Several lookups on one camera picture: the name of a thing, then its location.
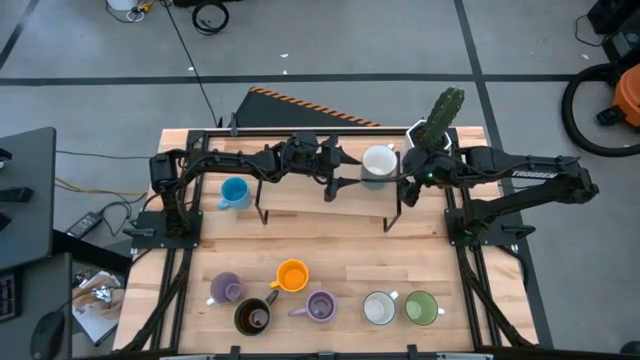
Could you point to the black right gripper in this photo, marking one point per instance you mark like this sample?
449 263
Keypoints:
425 167

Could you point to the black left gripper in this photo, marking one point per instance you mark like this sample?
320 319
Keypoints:
334 167

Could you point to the white mug teal outside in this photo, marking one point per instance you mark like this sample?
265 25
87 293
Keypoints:
378 160

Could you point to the orange mug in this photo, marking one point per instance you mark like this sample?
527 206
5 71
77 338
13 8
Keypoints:
292 276

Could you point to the green mug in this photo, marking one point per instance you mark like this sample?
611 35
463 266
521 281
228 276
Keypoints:
421 308

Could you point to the white mug blue pattern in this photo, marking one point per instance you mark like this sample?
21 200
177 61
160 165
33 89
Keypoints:
379 308

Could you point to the lilac ribbed mug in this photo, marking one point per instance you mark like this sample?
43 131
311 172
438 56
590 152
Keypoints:
321 306

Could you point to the dark mug teal speckled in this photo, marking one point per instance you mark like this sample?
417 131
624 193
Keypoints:
252 317

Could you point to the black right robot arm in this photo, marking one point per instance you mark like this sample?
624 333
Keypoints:
540 172

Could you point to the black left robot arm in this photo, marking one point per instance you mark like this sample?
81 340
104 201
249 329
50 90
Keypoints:
225 161

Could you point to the wooden shelf black metal legs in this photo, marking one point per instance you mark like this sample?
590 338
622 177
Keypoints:
300 200

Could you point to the green cactus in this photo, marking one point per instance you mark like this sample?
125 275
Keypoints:
442 117

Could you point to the black ramp orange stripes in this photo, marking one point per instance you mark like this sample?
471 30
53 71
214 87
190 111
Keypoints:
270 112

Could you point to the orange black vacuum cleaner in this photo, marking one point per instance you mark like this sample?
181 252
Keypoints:
566 107

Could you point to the black equipment case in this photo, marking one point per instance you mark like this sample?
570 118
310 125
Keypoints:
620 20

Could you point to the black power adapter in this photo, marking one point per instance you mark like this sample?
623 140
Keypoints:
84 225

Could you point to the crumpled foil paper bag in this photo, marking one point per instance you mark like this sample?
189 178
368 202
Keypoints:
100 295

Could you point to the white bucket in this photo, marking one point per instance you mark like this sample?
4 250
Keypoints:
121 4

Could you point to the black computer mouse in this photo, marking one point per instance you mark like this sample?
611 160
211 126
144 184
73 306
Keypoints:
47 334

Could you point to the black aluminium table frame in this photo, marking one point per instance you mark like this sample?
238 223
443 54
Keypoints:
250 132

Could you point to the silver metal bracket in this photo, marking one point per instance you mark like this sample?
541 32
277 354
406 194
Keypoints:
465 357
187 357

